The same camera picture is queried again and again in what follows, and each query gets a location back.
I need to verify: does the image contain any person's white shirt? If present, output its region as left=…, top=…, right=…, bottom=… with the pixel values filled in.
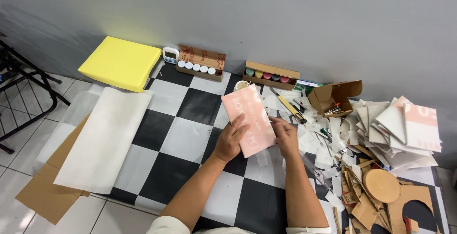
left=146, top=215, right=333, bottom=234

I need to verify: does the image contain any brown cardboard sheet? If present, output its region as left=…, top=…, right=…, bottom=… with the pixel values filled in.
left=15, top=114, right=91, bottom=225

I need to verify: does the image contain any large white paper sheet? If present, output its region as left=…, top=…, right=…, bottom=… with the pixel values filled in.
left=53, top=86, right=154, bottom=195

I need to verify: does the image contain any black and white checkered mat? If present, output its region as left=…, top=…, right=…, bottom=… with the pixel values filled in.
left=107, top=62, right=451, bottom=234

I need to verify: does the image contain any white digital timer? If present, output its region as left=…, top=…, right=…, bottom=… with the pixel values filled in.
left=162, top=46, right=180, bottom=65

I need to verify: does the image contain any round cardboard disc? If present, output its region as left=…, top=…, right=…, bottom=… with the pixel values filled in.
left=362, top=169, right=401, bottom=203

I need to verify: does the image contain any clear plastic ruler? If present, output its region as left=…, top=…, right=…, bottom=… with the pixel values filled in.
left=300, top=151, right=333, bottom=192

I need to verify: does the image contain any black metal rack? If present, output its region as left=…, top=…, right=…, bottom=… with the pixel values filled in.
left=0, top=31, right=71, bottom=155

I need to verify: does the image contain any pile of white paper scraps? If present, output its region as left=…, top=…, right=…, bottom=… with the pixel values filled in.
left=255, top=88, right=361, bottom=213

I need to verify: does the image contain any pink paper-wrapped board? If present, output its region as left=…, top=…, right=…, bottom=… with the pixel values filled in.
left=221, top=84, right=278, bottom=158

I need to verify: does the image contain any yellow utility knife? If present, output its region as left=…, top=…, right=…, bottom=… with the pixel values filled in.
left=269, top=86, right=308, bottom=124

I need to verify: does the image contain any translucent paper sheet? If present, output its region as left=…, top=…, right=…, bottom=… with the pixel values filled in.
left=33, top=83, right=101, bottom=175

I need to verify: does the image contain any plain cardboard paint box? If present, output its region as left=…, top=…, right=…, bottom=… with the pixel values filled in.
left=242, top=61, right=301, bottom=91

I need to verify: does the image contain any cardboard box with red print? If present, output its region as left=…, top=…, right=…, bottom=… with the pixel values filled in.
left=175, top=44, right=226, bottom=82

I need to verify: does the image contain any green and white carton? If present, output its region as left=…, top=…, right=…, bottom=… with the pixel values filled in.
left=294, top=79, right=324, bottom=95

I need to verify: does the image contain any stack of paper-wrapped boards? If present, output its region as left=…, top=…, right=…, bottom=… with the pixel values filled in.
left=354, top=96, right=442, bottom=177

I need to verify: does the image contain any yellow rectangular block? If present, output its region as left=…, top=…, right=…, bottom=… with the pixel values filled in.
left=77, top=36, right=162, bottom=93

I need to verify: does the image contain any person's right hand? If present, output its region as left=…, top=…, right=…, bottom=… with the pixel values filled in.
left=268, top=116, right=301, bottom=160

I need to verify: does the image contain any person's left hand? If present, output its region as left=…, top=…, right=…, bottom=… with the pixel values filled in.
left=212, top=123, right=251, bottom=164

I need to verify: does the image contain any small open cardboard box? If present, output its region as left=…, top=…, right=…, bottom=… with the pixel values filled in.
left=307, top=80, right=363, bottom=119

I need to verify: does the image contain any heap of cardboard offcuts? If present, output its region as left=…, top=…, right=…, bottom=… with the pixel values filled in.
left=332, top=144, right=444, bottom=234

